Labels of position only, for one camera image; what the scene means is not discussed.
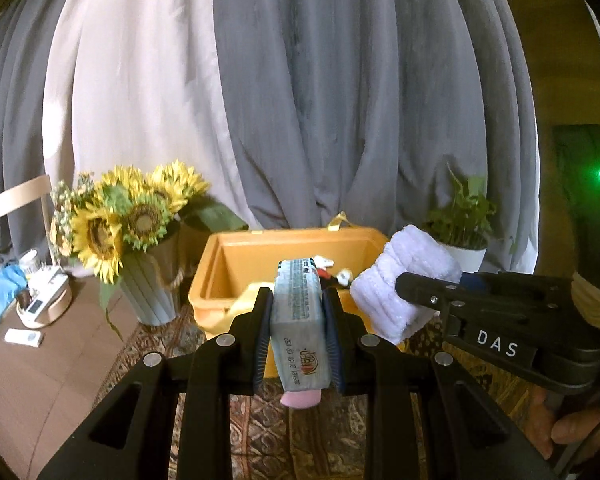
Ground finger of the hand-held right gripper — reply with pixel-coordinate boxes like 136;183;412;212
395;272;576;321
461;271;498;291

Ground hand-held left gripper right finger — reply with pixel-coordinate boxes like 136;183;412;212
321;290;561;480

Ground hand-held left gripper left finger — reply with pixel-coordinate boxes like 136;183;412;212
35;287;276;480

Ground tissue pack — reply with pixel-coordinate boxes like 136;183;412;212
271;258;327;408

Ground black plush doll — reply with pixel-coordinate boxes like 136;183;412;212
315;255;354;289

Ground orange plastic crate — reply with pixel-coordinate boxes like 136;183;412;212
187;227;406;346

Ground lavender towel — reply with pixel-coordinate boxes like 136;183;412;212
351;225;463;346

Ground person's right hand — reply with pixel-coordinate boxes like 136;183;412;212
527;390;600;461

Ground white plant pot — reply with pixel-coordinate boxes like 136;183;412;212
440;242;488;273

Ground green potted plant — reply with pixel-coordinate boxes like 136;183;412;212
422;162;498;251

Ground patterned fringed table cloth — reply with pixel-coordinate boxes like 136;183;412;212
92;305;571;480

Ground grey ribbed vase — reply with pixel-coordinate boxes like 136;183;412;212
117;235;183;326

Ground sunflower bouquet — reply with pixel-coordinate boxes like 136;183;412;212
49;160;251;341

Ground grey curtain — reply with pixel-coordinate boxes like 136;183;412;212
212;0;538;281
0;10;81;271

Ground wooden desk lamp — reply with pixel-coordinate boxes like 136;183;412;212
0;175;73;330

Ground remote controls on lamp base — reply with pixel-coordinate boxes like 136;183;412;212
25;267;67;317

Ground white remote control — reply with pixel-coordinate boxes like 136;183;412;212
4;328;45;347

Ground blue cloth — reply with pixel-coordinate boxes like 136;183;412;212
0;265;28;351

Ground beige curtain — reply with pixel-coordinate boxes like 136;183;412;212
42;0;261;281

